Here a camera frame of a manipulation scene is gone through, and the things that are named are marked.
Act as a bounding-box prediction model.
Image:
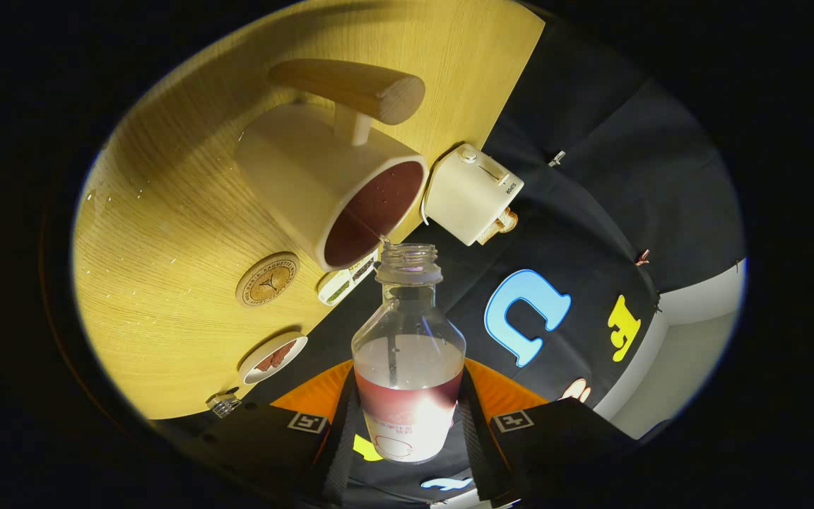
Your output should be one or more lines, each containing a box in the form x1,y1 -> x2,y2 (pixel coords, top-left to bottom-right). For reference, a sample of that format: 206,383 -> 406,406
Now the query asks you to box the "round white plate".
239,332 -> 308,385

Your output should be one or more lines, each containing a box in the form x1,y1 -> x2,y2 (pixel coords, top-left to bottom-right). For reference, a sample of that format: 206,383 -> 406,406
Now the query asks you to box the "wooden table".
71,0 -> 545,421

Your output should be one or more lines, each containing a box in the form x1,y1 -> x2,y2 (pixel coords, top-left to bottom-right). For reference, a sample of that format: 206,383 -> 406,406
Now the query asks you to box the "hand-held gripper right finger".
453,357 -> 637,508

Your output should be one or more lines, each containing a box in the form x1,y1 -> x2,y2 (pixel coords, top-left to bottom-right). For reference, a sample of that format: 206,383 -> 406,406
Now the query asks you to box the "cream toaster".
425,144 -> 524,247

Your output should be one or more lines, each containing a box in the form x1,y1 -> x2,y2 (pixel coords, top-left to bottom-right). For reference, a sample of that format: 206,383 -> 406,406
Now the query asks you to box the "small white divided dish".
317,249 -> 381,306

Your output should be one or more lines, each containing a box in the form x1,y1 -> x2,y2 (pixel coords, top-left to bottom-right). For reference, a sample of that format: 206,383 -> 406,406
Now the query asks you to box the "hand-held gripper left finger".
167,359 -> 362,508

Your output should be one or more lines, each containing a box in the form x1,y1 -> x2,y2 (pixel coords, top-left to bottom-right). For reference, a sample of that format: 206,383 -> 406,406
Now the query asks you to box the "round cork coaster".
235,252 -> 300,308

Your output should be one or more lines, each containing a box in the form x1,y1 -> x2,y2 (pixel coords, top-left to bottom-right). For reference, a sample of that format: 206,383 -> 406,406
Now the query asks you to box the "clear juice bottle pink label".
351,244 -> 466,464

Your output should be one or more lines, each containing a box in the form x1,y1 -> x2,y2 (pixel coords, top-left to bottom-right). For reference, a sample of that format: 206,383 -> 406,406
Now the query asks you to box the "cream cup with wooden handle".
235,59 -> 427,272

